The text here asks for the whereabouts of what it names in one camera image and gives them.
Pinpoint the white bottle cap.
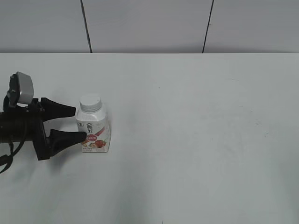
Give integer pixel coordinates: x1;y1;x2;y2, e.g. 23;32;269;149
79;94;102;112

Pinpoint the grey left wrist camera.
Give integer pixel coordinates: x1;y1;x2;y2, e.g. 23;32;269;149
7;72;34;107

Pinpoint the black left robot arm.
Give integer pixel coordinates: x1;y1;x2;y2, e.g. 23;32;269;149
0;98;87;161

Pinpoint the white strawberry yogurt bottle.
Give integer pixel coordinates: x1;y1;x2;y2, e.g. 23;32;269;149
76;103;111;153

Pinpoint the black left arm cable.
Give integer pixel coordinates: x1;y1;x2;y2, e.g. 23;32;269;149
0;137;26;175

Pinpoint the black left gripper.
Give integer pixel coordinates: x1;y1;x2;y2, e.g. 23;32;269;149
2;97;87;161

